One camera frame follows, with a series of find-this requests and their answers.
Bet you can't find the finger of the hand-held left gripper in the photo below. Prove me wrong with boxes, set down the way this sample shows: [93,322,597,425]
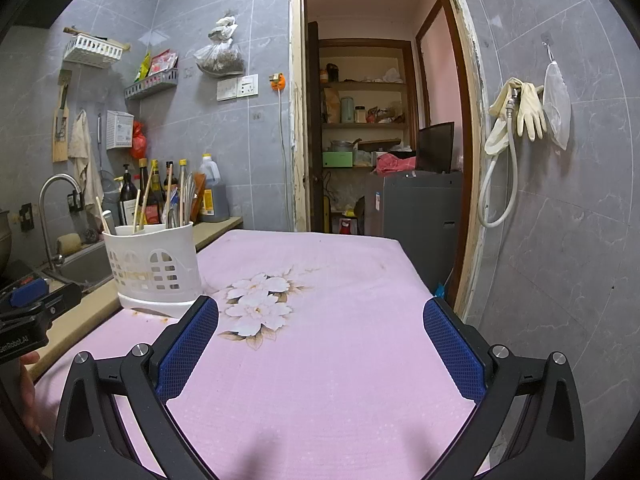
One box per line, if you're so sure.
[0,283,84,333]
[7,276,49,309]

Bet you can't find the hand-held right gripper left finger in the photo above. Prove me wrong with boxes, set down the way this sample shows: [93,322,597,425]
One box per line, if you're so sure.
[52,295,221,480]

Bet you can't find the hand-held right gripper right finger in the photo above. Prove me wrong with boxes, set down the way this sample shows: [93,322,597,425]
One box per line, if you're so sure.
[422,297,587,480]

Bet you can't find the white plastic utensil holder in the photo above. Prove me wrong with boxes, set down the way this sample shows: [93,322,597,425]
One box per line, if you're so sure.
[102,222,204,320]

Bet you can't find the person's left hand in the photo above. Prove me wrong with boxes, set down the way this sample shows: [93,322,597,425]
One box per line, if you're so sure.
[19,350,42,429]

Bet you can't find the steel sink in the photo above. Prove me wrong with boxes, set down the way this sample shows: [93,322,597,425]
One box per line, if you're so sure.
[44,242,116,291]

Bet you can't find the beige sponge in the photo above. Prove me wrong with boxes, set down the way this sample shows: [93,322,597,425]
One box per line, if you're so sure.
[55,233,82,257]

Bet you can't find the steel faucet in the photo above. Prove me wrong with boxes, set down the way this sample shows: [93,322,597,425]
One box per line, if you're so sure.
[38,173,84,271]

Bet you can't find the dark bottle with white label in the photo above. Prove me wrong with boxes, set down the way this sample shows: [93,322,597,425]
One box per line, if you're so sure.
[118,162,142,227]

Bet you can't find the pink floral tablecloth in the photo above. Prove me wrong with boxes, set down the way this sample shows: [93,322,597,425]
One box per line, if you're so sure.
[32,229,494,480]

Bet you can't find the grey washing machine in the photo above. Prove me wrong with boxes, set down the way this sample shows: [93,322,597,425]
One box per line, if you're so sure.
[364,169,464,292]

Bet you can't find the soy sauce bottle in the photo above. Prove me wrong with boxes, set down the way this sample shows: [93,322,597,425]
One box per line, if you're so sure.
[138,158,164,225]

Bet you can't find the orange spice packet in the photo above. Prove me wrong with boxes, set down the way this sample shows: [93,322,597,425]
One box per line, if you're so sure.
[192,173,207,221]

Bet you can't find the large oil jug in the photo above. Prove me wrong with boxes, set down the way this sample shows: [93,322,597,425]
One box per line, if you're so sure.
[198,153,229,222]

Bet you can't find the hanging beige towel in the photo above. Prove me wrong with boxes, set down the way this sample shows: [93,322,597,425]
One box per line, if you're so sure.
[67,109,104,206]

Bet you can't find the hanging metal strainer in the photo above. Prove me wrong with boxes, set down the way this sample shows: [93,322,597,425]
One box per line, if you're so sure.
[97,113,119,191]

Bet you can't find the red plastic bag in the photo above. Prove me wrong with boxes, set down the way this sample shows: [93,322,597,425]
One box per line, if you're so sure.
[130,120,150,160]

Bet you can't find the pink cloth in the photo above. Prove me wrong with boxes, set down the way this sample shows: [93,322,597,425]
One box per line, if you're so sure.
[374,152,417,176]

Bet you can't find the black monitor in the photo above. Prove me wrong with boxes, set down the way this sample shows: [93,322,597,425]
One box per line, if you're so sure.
[416,121,456,174]

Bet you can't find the green box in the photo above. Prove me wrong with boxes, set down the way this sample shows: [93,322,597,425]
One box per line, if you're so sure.
[322,150,355,169]

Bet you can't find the cream rubber gloves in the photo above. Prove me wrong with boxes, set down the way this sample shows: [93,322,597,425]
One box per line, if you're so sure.
[488,77,547,157]

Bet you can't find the green snack packet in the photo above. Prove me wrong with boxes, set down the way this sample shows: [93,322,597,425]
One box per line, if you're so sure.
[132,49,153,84]

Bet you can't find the wooden storage shelf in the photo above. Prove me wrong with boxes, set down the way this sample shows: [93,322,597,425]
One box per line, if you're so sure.
[317,38,419,171]

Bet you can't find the hanging clear plastic bag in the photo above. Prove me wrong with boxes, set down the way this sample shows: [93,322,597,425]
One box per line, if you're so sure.
[542,42,571,151]

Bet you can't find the red snack packet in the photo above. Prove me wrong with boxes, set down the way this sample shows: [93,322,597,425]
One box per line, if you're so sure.
[149,48,179,77]

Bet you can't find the clear bag of dried goods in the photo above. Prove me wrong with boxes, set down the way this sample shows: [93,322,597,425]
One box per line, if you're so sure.
[193,12,246,79]

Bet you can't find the white hose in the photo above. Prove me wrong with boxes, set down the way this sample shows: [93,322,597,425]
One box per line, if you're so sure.
[477,100,519,229]

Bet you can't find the white wall box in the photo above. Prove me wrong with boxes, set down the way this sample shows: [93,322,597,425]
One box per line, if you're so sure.
[104,109,135,150]

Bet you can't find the wooden door frame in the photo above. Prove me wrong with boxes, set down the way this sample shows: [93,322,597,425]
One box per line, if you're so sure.
[289,0,489,322]

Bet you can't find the white power cable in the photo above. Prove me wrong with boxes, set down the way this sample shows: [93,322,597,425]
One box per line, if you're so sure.
[277,91,294,231]

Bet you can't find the grey wall shelf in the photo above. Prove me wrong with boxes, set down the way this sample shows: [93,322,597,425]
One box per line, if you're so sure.
[123,69,180,101]

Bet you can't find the white slotted wall basket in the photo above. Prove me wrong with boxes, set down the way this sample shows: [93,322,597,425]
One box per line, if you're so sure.
[62,33,124,70]

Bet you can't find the white wall switch socket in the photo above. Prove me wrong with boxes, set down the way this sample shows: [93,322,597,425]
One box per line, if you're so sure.
[216,73,260,102]

